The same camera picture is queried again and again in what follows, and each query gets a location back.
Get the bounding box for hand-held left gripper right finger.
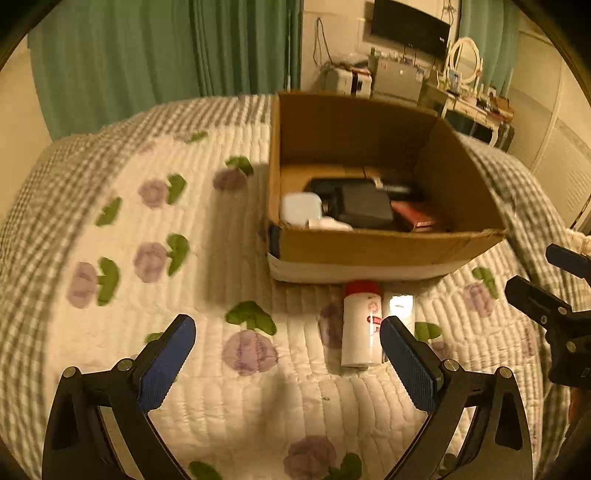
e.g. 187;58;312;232
379;316;534;480

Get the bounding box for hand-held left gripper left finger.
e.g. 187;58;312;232
41;314;197;480

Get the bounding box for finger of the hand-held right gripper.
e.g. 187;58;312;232
504;276;591;334
545;244;591;280

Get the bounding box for white rectangular box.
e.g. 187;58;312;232
383;293;416;329

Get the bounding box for white spray can red cap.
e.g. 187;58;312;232
342;280;385;368

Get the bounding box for brown cardboard box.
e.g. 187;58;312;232
267;91;509;283

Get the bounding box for pink patterned box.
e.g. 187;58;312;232
392;200;437;232

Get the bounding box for small white tube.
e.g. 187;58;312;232
307;218;354;232

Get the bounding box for black block-shaped device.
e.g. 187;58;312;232
339;185;395;230

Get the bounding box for white charger cube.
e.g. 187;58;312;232
281;192;324;226

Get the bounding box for black case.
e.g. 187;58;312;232
305;178;416;200

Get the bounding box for floral white quilt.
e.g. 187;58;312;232
0;124;555;480

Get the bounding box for white floral quilted bedspread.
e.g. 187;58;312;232
0;95;583;480

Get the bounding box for white louvred wardrobe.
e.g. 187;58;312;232
505;28;591;232

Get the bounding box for white dressing table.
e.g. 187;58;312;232
422;83;513;148

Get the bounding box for white oval mirror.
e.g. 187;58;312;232
445;37;483;88

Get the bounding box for green curtain beside wardrobe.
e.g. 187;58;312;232
459;0;522;90

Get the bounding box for silver small fridge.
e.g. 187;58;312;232
372;55;426;104

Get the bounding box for white air purifier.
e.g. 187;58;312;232
323;68;374;95

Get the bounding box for wide green curtain panel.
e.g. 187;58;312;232
28;0;204;139

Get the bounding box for narrow green curtain panel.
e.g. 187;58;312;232
191;0;303;97

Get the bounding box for black wall television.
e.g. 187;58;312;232
370;0;451;54

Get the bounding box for hanging wall cables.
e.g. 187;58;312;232
314;16;333;70

